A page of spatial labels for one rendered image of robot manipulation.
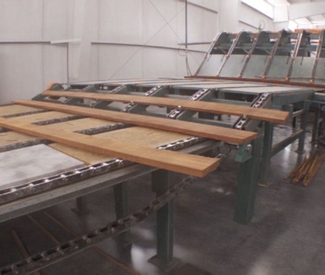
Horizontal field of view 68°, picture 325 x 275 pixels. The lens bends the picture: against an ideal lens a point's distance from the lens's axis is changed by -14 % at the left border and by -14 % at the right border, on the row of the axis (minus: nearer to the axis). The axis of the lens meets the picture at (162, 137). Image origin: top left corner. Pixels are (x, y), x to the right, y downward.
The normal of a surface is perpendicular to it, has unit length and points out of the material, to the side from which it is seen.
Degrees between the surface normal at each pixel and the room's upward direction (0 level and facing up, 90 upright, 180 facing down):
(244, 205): 90
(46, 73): 89
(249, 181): 90
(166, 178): 90
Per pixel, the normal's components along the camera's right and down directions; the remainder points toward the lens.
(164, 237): -0.68, 0.18
